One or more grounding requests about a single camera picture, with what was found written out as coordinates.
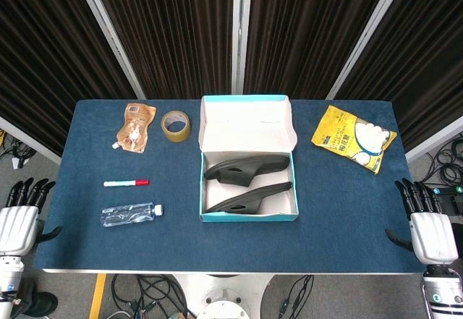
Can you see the white marker red cap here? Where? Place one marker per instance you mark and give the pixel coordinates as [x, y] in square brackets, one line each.
[119, 183]

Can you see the yellow floor tape strip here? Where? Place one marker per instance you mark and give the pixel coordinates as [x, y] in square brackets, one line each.
[97, 297]

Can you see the tan packing tape roll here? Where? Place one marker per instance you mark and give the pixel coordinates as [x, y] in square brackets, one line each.
[176, 134]

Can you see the blue felt table cloth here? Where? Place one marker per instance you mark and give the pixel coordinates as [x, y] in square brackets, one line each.
[231, 246]

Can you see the black foot pedals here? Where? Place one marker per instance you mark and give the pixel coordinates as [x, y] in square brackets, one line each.
[454, 205]

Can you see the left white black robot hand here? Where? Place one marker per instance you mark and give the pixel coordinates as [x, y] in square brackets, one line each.
[18, 228]

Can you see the black slipper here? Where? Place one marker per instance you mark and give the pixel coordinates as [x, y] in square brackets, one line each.
[253, 165]
[249, 200]

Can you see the brown spout pouch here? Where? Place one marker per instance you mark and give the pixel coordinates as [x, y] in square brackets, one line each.
[135, 127]

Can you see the yellow snack bag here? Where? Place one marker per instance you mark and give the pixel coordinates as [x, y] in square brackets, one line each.
[343, 134]

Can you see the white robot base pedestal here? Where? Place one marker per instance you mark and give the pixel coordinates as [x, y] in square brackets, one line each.
[224, 297]

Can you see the light blue shoe box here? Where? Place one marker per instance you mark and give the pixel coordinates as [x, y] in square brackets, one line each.
[246, 127]

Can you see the dark pleated partition panel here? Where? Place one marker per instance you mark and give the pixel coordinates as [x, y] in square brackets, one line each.
[43, 51]
[173, 33]
[419, 62]
[307, 33]

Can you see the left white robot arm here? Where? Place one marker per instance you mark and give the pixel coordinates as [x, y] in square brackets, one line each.
[9, 279]

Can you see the clear plastic water bottle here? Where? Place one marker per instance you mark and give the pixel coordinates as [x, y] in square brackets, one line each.
[126, 215]

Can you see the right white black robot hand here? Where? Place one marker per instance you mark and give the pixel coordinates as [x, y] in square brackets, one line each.
[434, 236]

